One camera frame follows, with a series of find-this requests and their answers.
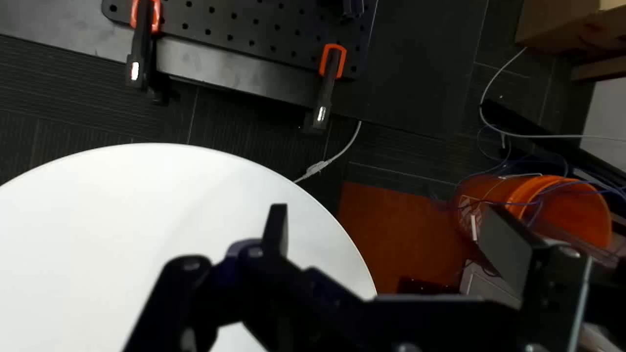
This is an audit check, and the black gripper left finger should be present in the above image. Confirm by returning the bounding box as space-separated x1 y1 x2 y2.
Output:
226 201 308 289

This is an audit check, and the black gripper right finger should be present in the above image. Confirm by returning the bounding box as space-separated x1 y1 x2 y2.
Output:
477 203 592 352

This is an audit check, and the orange bucket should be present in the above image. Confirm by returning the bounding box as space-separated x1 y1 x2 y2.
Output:
455 171 614 254

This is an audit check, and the orange and black clamp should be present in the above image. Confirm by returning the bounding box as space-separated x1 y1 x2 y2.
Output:
299 40 348 136
123 0 172 101

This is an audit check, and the black perforated breadboard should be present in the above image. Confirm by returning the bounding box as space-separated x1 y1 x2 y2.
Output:
99 0 379 109

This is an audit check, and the wooden box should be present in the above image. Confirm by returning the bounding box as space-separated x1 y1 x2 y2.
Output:
514 0 626 83

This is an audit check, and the white cable with plug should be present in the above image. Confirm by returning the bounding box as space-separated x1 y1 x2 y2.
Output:
291 119 363 185

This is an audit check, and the thin white cable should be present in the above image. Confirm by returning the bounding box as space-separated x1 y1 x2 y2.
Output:
477 44 584 142

